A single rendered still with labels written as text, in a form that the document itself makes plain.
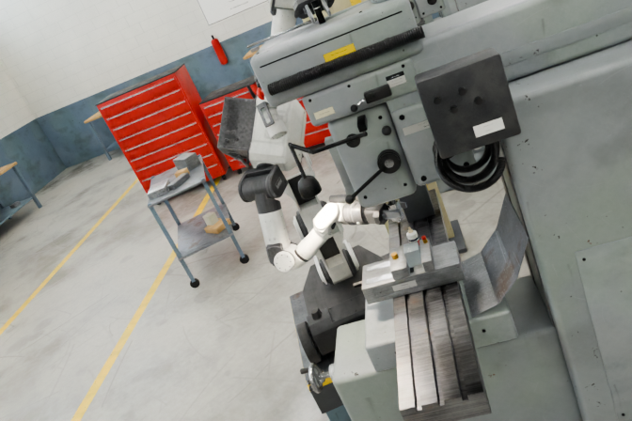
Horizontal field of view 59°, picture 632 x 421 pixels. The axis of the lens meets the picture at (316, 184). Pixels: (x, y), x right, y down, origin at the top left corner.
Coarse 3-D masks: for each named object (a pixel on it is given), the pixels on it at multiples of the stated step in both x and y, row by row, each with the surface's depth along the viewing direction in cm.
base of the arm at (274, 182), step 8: (264, 168) 208; (272, 168) 205; (248, 176) 212; (272, 176) 202; (280, 176) 207; (240, 184) 207; (272, 184) 201; (280, 184) 206; (240, 192) 207; (272, 192) 201; (280, 192) 206
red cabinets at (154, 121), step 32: (128, 96) 662; (160, 96) 663; (192, 96) 683; (224, 96) 659; (128, 128) 677; (160, 128) 677; (192, 128) 677; (320, 128) 653; (128, 160) 695; (160, 160) 694; (224, 160) 715
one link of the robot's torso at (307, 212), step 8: (304, 152) 244; (296, 176) 248; (288, 184) 245; (296, 184) 250; (288, 192) 246; (296, 192) 251; (296, 200) 252; (304, 200) 254; (312, 200) 254; (304, 208) 251; (312, 208) 250; (320, 208) 251; (296, 216) 257; (304, 216) 251; (312, 216) 251; (304, 224) 252; (312, 224) 252; (304, 232) 253
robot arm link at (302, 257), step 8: (312, 232) 203; (304, 240) 205; (312, 240) 203; (320, 240) 202; (288, 248) 207; (296, 248) 206; (304, 248) 204; (312, 248) 204; (296, 256) 206; (304, 256) 204; (312, 256) 206; (296, 264) 206; (304, 264) 208
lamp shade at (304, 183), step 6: (300, 180) 183; (306, 180) 181; (312, 180) 181; (300, 186) 182; (306, 186) 181; (312, 186) 181; (318, 186) 182; (300, 192) 183; (306, 192) 181; (312, 192) 181; (318, 192) 182; (306, 198) 183
